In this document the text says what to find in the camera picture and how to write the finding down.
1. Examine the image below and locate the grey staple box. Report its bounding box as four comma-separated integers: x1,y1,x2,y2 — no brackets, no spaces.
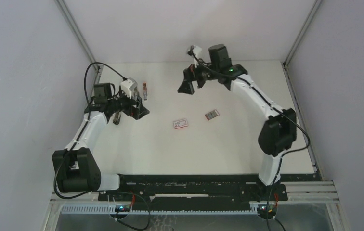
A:
205,109,220,121

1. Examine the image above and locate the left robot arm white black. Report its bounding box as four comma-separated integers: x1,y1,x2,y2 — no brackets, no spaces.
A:
52,78,149,201

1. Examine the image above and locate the white cable duct strip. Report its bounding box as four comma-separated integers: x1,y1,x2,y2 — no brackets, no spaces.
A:
61,204,258,215

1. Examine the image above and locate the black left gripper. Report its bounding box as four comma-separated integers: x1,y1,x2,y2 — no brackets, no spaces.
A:
108,88,149,120

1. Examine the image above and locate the aluminium front rail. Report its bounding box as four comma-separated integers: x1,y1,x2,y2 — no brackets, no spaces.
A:
49,181,340,205

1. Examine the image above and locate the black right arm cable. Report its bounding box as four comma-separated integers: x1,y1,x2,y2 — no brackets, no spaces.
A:
188,51,311,220

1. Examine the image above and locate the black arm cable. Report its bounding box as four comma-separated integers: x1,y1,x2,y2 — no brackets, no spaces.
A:
53,62,128,200
188,51,311,220

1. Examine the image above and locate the aluminium frame corner post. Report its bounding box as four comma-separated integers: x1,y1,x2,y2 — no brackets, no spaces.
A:
54,0,96,63

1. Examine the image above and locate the black and grey large stapler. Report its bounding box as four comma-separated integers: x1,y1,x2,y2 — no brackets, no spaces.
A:
113,112,121,125

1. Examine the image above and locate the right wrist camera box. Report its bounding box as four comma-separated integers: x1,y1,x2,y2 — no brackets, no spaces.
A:
186,45,202,67

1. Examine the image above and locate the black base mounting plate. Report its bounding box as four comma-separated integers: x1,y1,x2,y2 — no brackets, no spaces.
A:
65,173,323,211

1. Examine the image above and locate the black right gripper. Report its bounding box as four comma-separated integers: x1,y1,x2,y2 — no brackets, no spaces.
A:
178,57,219,95

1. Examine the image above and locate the right aluminium frame post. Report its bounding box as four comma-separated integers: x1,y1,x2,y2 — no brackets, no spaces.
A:
282,0,324,69

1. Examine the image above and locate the red white staple box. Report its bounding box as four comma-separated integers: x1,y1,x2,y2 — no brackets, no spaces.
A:
173,119,189,129

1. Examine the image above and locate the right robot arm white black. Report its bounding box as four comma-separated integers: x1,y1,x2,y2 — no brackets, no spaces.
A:
177,44,297,200

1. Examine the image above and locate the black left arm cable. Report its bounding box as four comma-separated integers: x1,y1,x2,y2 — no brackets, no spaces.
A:
53,62,128,200

